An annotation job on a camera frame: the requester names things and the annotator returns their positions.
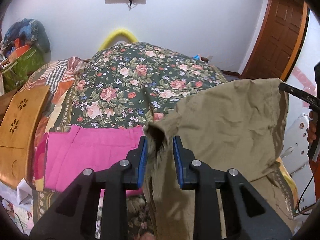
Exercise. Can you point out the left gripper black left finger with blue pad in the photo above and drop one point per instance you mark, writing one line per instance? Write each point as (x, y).
(74, 213)

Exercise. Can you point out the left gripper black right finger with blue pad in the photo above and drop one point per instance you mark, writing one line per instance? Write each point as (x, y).
(225, 197)

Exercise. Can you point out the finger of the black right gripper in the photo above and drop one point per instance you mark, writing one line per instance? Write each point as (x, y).
(302, 95)

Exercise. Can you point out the olive khaki pants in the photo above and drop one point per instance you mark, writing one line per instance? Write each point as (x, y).
(239, 124)

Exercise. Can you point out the person right hand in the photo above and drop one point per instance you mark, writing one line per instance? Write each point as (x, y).
(311, 129)

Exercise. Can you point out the white paper sheet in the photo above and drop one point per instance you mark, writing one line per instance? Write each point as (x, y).
(24, 193)

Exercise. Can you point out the brown wooden door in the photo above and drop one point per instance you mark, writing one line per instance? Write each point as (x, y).
(279, 41)

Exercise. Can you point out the pink folded cloth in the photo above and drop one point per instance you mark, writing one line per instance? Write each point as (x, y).
(61, 156)

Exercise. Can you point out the wooden folding lap table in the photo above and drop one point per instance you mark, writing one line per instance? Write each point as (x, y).
(18, 132)

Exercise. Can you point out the striped orange blanket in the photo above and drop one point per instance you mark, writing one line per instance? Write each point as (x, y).
(59, 76)

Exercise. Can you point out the floral dark green bedspread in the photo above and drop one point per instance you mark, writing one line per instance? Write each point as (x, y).
(132, 85)

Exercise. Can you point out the yellow pool noodle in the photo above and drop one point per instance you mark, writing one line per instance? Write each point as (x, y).
(116, 34)

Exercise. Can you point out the pile of colourful clothes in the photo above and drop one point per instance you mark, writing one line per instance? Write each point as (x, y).
(30, 32)

